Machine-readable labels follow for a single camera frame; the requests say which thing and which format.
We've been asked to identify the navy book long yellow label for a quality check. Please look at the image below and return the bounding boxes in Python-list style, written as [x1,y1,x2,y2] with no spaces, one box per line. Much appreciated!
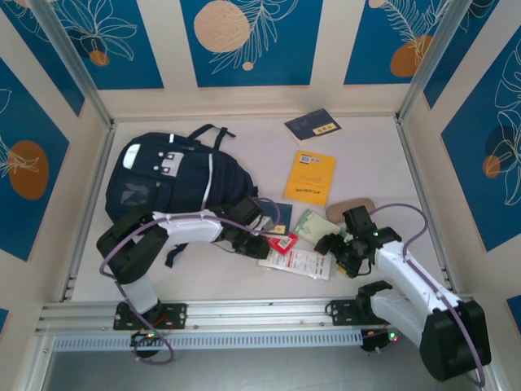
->
[258,201,294,237]

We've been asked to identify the aluminium corner post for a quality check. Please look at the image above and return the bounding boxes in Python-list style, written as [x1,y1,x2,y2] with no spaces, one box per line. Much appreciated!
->
[30,0,113,127]
[396,0,467,123]

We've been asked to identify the navy book small yellow label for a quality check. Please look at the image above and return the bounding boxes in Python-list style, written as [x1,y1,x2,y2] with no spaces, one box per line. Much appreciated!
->
[283,108,342,147]

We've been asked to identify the clear white stationery packet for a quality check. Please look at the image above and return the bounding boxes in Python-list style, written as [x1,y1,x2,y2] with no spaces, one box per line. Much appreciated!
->
[258,247,331,281]

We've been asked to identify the blue leaf print wall panel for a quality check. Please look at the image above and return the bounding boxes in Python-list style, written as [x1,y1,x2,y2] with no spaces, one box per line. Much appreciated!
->
[440,24,521,253]
[422,0,502,110]
[0,0,86,118]
[40,0,165,91]
[0,56,71,262]

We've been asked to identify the white slotted cable duct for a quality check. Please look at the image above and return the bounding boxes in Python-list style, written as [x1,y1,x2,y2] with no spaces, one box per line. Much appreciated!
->
[51,330,363,352]

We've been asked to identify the blue fern print wall panel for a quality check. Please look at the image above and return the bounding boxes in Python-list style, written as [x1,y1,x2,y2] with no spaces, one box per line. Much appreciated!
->
[344,0,461,86]

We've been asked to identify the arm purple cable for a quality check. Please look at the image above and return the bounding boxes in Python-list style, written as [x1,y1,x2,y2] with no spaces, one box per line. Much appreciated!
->
[372,203,488,388]
[99,198,282,364]

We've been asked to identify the small circuit board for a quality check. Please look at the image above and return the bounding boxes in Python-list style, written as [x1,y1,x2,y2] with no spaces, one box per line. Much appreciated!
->
[361,328,409,354]
[129,330,169,348]

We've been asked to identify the blue panel with beige circle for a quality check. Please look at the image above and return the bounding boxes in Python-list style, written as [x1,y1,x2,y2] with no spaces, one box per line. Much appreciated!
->
[180,0,325,89]

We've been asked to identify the red plastic packet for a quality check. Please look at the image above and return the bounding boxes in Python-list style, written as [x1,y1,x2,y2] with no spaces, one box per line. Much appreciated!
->
[266,231,300,254]

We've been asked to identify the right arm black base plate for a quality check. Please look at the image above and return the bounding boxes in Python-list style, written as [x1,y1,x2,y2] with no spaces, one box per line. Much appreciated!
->
[325,300,406,327]

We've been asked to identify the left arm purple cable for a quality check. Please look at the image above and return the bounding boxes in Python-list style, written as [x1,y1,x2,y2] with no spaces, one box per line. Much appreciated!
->
[99,198,282,364]

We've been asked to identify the yellow paperback book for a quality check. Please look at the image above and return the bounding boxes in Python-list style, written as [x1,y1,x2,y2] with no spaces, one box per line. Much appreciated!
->
[282,149,338,207]

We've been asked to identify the tan oval case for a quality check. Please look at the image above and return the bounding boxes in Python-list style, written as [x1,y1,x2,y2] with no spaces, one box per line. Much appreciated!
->
[324,196,378,224]

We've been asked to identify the pale green notebook packet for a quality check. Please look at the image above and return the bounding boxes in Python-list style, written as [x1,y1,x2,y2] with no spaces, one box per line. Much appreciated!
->
[292,209,347,245]

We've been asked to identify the aluminium front rail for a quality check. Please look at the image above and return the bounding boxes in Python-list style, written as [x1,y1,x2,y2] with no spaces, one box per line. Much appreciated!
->
[34,293,484,336]

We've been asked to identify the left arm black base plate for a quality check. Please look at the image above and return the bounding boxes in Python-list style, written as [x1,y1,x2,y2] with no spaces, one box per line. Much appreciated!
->
[112,301,188,331]

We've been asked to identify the navy blue backpack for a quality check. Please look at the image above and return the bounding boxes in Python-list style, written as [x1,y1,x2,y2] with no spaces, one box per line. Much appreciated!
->
[104,124,260,268]

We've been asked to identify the aluminium frame leg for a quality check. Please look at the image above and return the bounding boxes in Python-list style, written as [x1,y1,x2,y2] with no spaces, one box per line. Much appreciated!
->
[18,333,56,391]

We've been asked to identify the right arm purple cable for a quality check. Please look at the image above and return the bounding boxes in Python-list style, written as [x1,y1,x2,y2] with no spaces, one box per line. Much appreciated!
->
[372,203,488,388]

